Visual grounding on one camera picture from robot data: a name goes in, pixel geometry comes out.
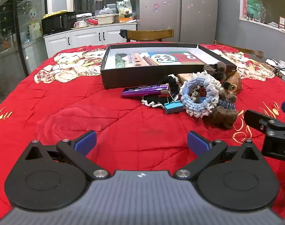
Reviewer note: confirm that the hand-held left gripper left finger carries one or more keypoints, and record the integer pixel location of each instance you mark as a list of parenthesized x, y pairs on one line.
[(86, 143)]

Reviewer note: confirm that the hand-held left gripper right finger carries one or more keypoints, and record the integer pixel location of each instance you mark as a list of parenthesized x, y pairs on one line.
[(197, 144)]

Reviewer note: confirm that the striped hair clip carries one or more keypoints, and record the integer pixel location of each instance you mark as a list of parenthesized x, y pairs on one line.
[(226, 104)]

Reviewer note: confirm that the brown fur scrunchie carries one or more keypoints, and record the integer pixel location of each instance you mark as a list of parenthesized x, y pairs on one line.
[(217, 66), (229, 96), (222, 118)]

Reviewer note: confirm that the blue white lace scrunchie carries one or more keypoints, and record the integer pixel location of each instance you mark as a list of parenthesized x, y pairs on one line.
[(191, 103)]

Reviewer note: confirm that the blue binder clip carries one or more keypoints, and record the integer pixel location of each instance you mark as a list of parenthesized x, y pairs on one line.
[(174, 107)]

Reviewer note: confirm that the brown leather pouch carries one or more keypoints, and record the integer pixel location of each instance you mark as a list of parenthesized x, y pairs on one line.
[(235, 82)]

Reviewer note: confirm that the black scrunchie with white lace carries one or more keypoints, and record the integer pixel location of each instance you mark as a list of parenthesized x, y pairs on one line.
[(154, 99)]

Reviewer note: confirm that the tan card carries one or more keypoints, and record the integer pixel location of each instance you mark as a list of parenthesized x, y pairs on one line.
[(184, 77)]

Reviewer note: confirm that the purple slim box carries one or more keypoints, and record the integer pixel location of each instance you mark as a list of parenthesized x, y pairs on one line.
[(142, 91)]

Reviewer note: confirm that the black shallow box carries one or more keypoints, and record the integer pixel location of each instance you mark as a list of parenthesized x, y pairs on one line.
[(133, 77)]

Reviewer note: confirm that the pale crumpled cloth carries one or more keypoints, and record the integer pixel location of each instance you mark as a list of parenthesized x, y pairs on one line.
[(273, 63)]

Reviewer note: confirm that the red printed blanket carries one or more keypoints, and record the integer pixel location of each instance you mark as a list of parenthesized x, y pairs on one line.
[(133, 126)]

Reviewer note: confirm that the wooden chair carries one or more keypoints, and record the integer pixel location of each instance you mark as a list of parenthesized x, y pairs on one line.
[(240, 49), (147, 34)]

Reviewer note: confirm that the white kitchen cabinet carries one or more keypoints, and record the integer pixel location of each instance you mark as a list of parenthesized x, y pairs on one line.
[(86, 37)]

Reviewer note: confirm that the black chair corner guard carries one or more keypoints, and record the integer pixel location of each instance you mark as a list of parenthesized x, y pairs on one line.
[(123, 33)]

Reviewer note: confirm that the white mug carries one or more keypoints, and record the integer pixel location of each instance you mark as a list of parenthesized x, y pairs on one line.
[(80, 24)]

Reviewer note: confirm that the red plastic bag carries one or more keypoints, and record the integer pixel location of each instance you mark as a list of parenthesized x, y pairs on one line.
[(92, 22)]

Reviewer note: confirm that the black microwave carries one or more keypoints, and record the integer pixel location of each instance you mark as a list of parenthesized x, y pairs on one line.
[(55, 23)]

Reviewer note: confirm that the white plastic basin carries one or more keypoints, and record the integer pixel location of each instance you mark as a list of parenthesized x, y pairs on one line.
[(107, 20)]

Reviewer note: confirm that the grey refrigerator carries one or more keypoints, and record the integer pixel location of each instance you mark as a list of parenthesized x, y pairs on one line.
[(179, 16)]

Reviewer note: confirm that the glass sliding door with stickers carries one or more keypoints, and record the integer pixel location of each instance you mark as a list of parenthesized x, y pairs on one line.
[(27, 28)]

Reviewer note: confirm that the orange container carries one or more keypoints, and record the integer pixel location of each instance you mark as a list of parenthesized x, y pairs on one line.
[(127, 20)]

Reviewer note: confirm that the grey plastic bag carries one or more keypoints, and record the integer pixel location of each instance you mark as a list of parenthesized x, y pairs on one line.
[(106, 10)]

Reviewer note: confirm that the white green snack bag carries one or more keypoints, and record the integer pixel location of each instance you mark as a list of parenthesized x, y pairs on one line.
[(123, 7)]

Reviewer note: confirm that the cartoon fridge magnet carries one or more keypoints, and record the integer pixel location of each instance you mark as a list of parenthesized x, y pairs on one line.
[(156, 7)]

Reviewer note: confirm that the white wall niche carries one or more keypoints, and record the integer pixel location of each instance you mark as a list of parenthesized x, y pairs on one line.
[(273, 4)]

